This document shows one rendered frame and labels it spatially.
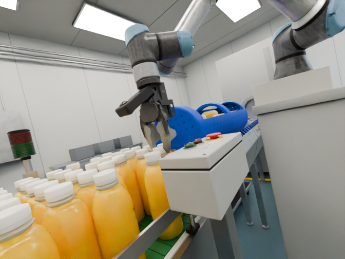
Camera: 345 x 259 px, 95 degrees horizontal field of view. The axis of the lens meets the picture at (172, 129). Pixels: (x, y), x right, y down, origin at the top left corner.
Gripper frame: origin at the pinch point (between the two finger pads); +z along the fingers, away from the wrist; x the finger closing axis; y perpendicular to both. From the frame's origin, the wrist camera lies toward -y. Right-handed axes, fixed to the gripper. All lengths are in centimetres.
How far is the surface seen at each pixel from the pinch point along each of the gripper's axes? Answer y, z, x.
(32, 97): 57, -115, 342
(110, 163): -12.5, -0.5, 5.4
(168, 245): -10.3, 19.3, -5.5
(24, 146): -20, -11, 46
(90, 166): -13.9, -0.4, 13.1
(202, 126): 27.2, -2.4, -1.1
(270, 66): 164, -40, -21
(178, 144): 25.1, 3.3, 11.5
